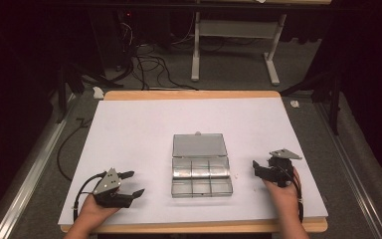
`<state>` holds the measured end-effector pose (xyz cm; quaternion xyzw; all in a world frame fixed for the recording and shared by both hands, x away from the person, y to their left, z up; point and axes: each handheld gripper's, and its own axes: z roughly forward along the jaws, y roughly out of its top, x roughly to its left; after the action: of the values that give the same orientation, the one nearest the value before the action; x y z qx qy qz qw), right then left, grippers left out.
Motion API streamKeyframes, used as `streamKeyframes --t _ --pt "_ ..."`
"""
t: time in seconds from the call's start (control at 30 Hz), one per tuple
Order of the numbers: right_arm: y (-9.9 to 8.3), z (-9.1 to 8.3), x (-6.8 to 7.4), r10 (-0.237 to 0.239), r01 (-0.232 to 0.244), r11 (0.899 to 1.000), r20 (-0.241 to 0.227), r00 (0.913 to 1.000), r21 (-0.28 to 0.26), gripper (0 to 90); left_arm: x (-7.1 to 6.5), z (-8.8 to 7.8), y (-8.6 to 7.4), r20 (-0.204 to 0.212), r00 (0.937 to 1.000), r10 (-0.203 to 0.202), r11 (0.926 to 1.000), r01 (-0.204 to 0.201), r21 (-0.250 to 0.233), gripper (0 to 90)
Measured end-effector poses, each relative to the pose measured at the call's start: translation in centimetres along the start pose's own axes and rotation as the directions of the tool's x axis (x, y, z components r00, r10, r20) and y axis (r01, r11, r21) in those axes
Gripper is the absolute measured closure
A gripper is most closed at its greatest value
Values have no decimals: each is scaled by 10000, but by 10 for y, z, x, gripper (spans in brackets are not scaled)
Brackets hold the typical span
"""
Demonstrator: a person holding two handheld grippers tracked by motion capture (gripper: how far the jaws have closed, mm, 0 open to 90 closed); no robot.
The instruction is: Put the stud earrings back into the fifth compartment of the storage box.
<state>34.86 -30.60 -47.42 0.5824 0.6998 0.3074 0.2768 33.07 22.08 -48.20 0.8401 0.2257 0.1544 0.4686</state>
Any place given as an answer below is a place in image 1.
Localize person's left hand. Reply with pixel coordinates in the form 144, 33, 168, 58
79, 194, 120, 227

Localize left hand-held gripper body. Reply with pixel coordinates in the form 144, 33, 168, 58
92, 167, 132, 209

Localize dark computer tower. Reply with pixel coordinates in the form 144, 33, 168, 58
89, 9, 137, 72

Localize black metal stand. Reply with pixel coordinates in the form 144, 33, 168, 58
280, 69, 343, 136
55, 61, 124, 124

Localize right hand-held gripper cable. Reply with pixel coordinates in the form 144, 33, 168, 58
278, 164, 305, 224

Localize tangled black cables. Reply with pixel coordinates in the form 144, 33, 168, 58
130, 41, 200, 92

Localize hand-held gripper cable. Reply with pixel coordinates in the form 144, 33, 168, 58
278, 164, 305, 224
72, 171, 107, 222

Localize clear plastic compartment box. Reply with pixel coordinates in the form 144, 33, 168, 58
170, 130, 234, 199

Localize white metal table frame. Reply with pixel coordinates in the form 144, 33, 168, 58
190, 11, 288, 87

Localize black floor cable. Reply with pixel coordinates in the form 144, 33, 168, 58
56, 117, 93, 182

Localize person's right hand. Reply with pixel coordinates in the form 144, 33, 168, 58
263, 168, 301, 219

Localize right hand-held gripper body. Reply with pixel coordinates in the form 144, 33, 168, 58
267, 147, 303, 189

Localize left hand-held gripper cable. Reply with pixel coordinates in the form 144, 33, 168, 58
72, 171, 107, 222

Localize white paper sheet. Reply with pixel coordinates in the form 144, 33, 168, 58
57, 97, 329, 227

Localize silver metal floor rail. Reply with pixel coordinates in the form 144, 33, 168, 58
0, 95, 78, 239
313, 102, 382, 239

